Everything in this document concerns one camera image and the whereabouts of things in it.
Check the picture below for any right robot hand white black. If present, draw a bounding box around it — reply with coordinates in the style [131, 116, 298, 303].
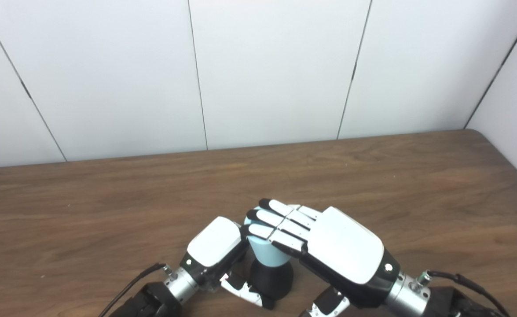
[239, 198, 401, 317]

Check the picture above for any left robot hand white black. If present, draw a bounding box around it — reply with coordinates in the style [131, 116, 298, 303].
[179, 216, 275, 310]

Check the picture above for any light-blue short hose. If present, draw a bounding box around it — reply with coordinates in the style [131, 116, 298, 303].
[243, 206, 292, 268]

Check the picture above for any black funnel-shaped nozzle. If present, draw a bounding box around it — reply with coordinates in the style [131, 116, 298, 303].
[248, 259, 294, 301]

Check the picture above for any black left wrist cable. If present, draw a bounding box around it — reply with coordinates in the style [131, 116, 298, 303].
[97, 262, 172, 317]

